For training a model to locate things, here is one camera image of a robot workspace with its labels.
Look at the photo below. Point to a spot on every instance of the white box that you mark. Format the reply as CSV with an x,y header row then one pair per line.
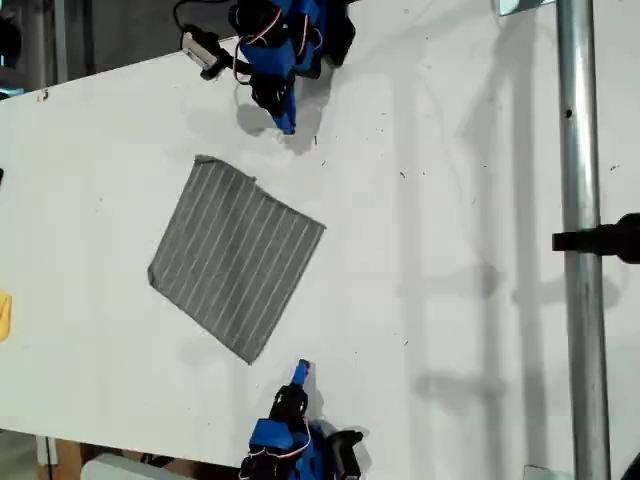
x,y
130,470

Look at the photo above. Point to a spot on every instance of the grey striped towel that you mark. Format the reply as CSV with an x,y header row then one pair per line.
x,y
235,255

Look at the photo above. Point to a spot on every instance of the brown cardboard box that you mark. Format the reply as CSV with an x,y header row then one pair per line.
x,y
67,457

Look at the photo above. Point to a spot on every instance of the black clamp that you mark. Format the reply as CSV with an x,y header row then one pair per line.
x,y
600,240

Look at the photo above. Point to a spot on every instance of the yellow object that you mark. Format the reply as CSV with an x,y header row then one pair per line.
x,y
5,317

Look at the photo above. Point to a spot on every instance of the steel post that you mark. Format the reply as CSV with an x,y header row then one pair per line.
x,y
580,150

